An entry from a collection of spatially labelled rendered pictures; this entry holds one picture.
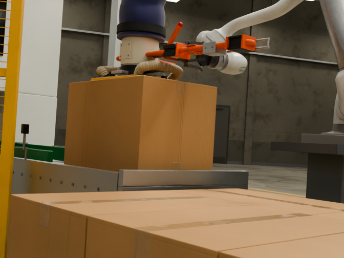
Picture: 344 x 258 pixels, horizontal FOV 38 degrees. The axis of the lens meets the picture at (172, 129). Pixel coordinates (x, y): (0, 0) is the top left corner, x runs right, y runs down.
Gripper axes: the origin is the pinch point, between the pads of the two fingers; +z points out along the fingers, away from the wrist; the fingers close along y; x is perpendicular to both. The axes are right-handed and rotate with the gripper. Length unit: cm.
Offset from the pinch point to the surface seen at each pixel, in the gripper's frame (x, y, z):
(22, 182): 65, 60, 35
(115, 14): 272, -89, -160
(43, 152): 67, 46, 24
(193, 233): -85, 55, 72
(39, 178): 49, 57, 35
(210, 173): -12, 50, -10
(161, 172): -12, 49, 17
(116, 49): 270, -52, -161
